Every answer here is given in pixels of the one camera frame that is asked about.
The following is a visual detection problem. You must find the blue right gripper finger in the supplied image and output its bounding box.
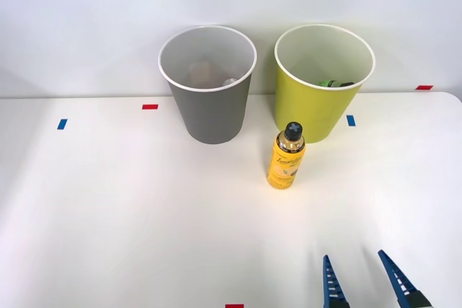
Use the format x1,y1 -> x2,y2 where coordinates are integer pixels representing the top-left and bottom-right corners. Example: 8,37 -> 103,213
322,254 -> 350,308
378,249 -> 433,308

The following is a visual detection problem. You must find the green label plastic bottle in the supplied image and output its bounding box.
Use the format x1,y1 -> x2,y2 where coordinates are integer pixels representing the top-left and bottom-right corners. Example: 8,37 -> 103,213
317,79 -> 357,89

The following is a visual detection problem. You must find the yellow label plastic bottle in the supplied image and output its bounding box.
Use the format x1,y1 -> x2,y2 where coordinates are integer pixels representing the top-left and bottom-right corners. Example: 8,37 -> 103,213
266,121 -> 308,190

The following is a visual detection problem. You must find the yellow-green plastic waste bin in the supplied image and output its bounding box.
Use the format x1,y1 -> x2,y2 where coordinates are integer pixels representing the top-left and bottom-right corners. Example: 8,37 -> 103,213
274,23 -> 376,144

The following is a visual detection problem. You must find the grey plastic waste bin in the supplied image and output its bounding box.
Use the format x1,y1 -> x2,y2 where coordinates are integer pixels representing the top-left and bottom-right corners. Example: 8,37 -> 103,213
157,25 -> 258,146

